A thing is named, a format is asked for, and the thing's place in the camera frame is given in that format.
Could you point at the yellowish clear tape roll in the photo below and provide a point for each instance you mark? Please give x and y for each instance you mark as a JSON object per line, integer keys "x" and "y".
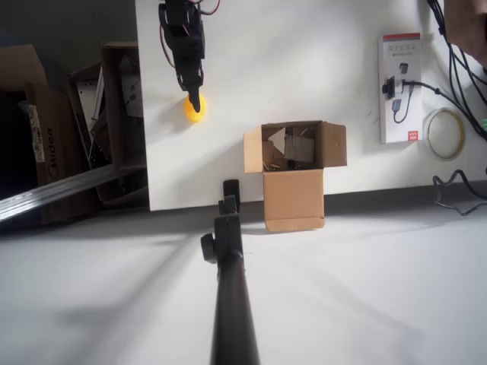
{"x": 461, "y": 135}

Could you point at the open brown cardboard box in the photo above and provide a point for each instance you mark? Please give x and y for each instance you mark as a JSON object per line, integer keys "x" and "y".
{"x": 293, "y": 197}

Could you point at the yellow rubber duck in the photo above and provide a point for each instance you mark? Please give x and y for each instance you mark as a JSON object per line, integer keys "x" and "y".
{"x": 196, "y": 119}

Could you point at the person's forearm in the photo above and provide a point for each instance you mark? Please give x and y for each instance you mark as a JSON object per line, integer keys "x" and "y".
{"x": 464, "y": 30}

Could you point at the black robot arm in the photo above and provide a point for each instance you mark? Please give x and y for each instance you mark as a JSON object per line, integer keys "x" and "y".
{"x": 179, "y": 15}

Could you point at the green connector block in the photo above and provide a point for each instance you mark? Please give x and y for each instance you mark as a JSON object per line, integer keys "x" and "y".
{"x": 484, "y": 125}

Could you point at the large Midea cardboard box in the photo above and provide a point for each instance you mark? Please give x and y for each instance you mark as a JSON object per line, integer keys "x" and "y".
{"x": 57, "y": 152}

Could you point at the grey-brown cardboard sheet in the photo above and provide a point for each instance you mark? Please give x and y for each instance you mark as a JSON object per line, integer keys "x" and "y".
{"x": 302, "y": 148}

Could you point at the black camera stand pole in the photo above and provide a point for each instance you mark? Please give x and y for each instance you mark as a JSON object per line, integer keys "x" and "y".
{"x": 232, "y": 304}

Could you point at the white printed label strip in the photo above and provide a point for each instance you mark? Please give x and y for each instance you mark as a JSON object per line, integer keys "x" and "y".
{"x": 33, "y": 125}

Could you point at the perforated metal bracket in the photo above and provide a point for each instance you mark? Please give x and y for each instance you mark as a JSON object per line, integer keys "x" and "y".
{"x": 89, "y": 95}

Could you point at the silver aluminium extrusion bar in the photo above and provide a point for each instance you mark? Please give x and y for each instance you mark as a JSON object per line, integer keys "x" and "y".
{"x": 57, "y": 190}

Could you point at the white paper scrap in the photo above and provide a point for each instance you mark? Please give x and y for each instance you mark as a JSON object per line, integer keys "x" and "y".
{"x": 279, "y": 140}

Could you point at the cardboard box of metal parts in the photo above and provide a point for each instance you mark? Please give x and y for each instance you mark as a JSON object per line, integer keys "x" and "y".
{"x": 112, "y": 95}

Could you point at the white and red product box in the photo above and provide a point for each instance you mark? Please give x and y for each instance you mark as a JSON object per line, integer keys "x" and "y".
{"x": 403, "y": 64}

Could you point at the small black webcam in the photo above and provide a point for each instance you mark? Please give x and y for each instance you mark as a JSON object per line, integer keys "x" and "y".
{"x": 389, "y": 89}

